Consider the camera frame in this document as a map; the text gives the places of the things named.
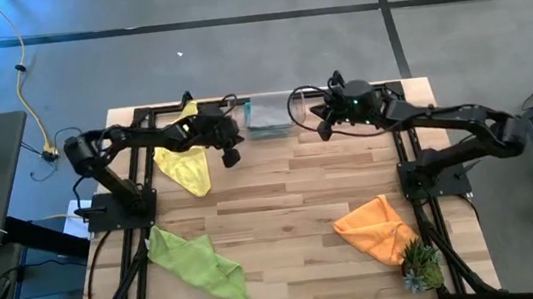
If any orange microfiber towel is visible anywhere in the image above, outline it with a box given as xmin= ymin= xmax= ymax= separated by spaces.
xmin=329 ymin=190 xmax=423 ymax=274

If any yellow power cable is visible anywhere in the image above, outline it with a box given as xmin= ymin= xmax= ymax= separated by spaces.
xmin=0 ymin=0 xmax=60 ymax=166

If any black clamp lever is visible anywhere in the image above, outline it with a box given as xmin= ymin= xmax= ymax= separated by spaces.
xmin=451 ymin=157 xmax=484 ymax=181
xmin=72 ymin=203 xmax=108 ymax=219

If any black aluminium table frame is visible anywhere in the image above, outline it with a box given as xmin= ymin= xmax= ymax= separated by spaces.
xmin=52 ymin=53 xmax=504 ymax=299

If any yellow microfiber towel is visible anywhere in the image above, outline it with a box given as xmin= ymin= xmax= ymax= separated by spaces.
xmin=146 ymin=98 xmax=214 ymax=204

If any black angled beam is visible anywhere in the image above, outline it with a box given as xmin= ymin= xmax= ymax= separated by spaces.
xmin=0 ymin=206 xmax=95 ymax=269

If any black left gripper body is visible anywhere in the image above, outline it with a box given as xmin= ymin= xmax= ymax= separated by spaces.
xmin=192 ymin=113 xmax=247 ymax=153

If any thin black floor cable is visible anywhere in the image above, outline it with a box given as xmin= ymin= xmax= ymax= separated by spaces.
xmin=17 ymin=124 xmax=92 ymax=185

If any grey microfiber towel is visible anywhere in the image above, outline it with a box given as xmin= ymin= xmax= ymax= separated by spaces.
xmin=246 ymin=92 xmax=296 ymax=132

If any lime green microfiber towel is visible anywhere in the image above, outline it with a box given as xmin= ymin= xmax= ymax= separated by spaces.
xmin=142 ymin=215 xmax=253 ymax=299

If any small potted succulent plant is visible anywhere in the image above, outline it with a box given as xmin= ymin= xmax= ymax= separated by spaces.
xmin=396 ymin=234 xmax=448 ymax=297

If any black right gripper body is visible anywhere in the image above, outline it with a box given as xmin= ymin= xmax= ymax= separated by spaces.
xmin=333 ymin=76 xmax=387 ymax=128

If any clear plastic bin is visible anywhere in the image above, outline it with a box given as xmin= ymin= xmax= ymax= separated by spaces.
xmin=239 ymin=87 xmax=311 ymax=143

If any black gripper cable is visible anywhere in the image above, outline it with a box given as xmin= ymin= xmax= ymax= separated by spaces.
xmin=218 ymin=91 xmax=243 ymax=119
xmin=284 ymin=75 xmax=393 ymax=148

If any white paper sheet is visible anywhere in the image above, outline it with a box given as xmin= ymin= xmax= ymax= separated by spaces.
xmin=57 ymin=195 xmax=99 ymax=243

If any teal microfiber towel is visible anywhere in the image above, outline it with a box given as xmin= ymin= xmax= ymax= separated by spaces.
xmin=242 ymin=95 xmax=296 ymax=142

